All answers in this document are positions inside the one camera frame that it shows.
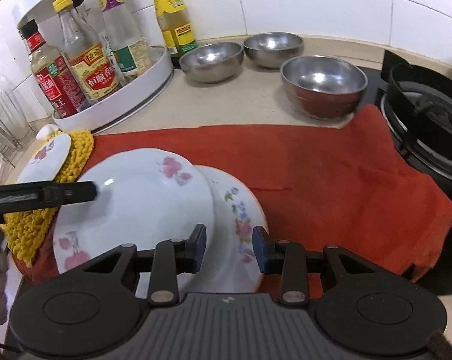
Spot white plate pink flowers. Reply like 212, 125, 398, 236
53, 148, 216, 275

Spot yellow cap vinegar bottle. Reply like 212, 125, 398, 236
52, 0, 123, 102

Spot black gas stove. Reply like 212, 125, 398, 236
375, 49, 452, 297

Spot green label oil bottle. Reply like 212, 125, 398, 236
150, 0, 197, 69

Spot metal wire rack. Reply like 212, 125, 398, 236
0, 110, 37, 181

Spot clear bottle purple label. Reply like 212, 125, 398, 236
93, 0, 153, 83

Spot red cloth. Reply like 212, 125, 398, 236
14, 104, 452, 297

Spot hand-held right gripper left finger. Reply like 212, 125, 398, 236
82, 224, 208, 305

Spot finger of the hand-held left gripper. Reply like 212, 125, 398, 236
0, 181, 99, 228

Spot white plate orange rim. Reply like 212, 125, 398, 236
194, 165, 269, 294

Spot white floral ceramic lid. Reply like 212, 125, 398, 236
16, 124, 72, 184

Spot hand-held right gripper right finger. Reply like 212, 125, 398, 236
252, 226, 377, 305

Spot red label sauce bottle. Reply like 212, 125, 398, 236
19, 19, 89, 119

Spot clear glass jar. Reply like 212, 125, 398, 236
0, 63, 29, 136

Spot black pan support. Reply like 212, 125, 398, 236
387, 62, 452, 147

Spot stainless steel bowl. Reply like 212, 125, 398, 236
280, 55, 368, 120
179, 42, 244, 84
243, 32, 305, 70

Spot yellow chenille mat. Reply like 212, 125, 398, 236
1, 129, 95, 267

